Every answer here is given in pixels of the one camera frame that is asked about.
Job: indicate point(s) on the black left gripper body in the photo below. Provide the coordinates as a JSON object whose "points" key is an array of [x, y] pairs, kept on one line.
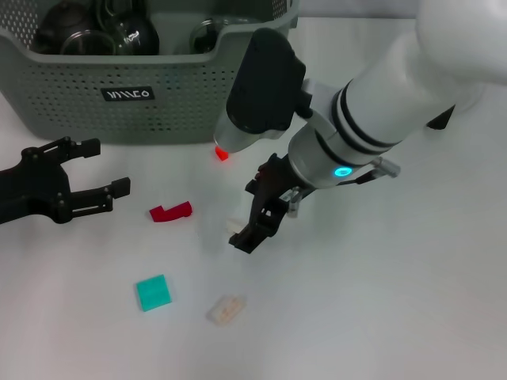
{"points": [[31, 190]]}

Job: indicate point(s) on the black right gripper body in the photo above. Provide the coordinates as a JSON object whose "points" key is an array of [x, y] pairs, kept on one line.
{"points": [[277, 182]]}

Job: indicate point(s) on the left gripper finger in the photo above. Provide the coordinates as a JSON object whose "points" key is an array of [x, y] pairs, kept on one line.
{"points": [[120, 187], [90, 147]]}

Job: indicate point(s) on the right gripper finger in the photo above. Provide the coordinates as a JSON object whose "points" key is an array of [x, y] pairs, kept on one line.
{"points": [[254, 187], [261, 225]]}

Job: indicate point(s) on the small white block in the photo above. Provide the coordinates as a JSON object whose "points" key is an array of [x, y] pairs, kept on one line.
{"points": [[234, 225]]}

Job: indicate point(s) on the large translucent white block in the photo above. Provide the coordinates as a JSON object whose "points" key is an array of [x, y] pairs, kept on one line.
{"points": [[226, 310]]}

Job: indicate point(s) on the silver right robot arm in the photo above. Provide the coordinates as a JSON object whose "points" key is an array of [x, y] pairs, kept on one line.
{"points": [[376, 107]]}

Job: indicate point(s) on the small red notched block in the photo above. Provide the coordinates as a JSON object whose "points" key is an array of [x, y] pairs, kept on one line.
{"points": [[222, 155]]}

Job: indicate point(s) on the dark red curved block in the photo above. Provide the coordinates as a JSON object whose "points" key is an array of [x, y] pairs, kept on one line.
{"points": [[162, 214]]}

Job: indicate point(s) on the grey-green perforated storage bin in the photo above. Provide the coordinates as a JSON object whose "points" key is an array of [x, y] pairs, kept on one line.
{"points": [[178, 99]]}

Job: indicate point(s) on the teal ridged block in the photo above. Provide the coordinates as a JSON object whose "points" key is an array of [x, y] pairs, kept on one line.
{"points": [[153, 293]]}

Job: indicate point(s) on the dark brown clay teapot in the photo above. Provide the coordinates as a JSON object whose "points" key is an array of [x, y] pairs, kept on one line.
{"points": [[51, 27]]}

